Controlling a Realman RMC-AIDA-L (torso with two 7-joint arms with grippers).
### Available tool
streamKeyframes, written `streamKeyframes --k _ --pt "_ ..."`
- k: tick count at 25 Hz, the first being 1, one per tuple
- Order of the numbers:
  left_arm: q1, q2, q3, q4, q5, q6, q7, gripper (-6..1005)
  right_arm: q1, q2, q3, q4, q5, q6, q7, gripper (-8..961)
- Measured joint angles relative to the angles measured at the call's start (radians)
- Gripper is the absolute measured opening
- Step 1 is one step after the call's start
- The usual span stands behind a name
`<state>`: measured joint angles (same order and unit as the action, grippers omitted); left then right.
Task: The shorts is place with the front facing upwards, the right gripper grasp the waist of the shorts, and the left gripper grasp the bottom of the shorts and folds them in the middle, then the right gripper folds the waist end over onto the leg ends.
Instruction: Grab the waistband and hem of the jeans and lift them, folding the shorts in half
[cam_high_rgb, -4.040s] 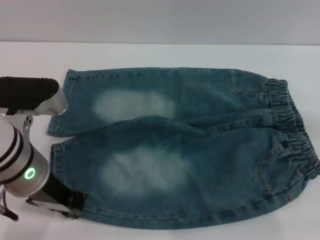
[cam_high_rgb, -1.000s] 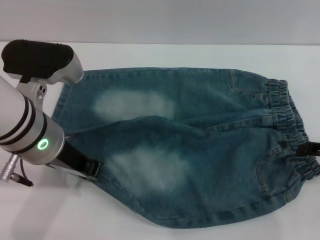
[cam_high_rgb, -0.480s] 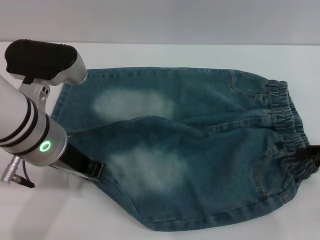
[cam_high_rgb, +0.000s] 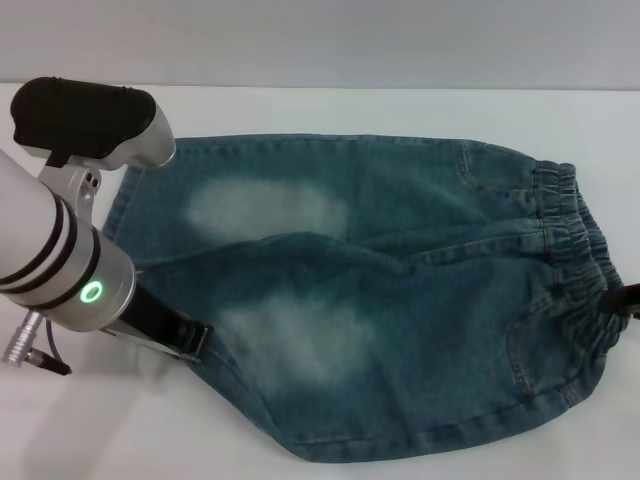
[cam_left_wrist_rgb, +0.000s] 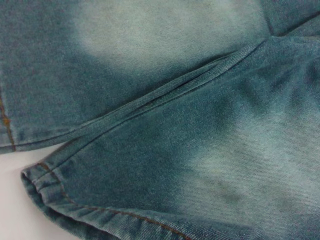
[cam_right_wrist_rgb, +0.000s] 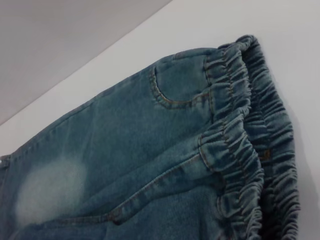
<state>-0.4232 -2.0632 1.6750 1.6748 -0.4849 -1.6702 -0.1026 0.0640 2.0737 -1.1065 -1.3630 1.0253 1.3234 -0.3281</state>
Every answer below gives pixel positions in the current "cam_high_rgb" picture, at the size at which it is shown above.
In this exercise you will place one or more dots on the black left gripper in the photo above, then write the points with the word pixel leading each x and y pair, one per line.
pixel 150 320

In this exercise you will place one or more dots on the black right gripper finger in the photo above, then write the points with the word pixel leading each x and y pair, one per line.
pixel 625 300

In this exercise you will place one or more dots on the blue denim shorts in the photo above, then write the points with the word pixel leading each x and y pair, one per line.
pixel 400 325

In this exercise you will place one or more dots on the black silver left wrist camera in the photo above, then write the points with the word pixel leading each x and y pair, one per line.
pixel 85 115

